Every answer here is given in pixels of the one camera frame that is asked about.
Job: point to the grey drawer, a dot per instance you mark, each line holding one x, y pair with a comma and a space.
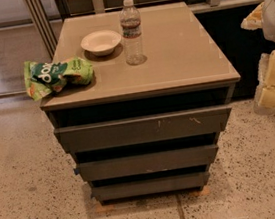
146, 163
186, 123
152, 186

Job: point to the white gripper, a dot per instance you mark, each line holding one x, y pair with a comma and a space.
265, 94

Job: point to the grey middle drawer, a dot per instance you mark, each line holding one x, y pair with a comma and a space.
146, 163

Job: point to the white bowl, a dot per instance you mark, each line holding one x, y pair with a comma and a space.
101, 43

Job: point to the green chip bag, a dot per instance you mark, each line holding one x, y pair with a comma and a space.
43, 79

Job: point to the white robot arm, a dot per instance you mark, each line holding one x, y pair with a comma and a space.
263, 17

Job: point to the grey top drawer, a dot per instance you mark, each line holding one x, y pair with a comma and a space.
186, 123

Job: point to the grey bottom drawer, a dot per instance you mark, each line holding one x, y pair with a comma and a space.
152, 186

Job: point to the grey drawer cabinet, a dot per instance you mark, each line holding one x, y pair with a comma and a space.
184, 70

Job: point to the clear plastic water bottle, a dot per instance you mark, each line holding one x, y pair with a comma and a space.
130, 21

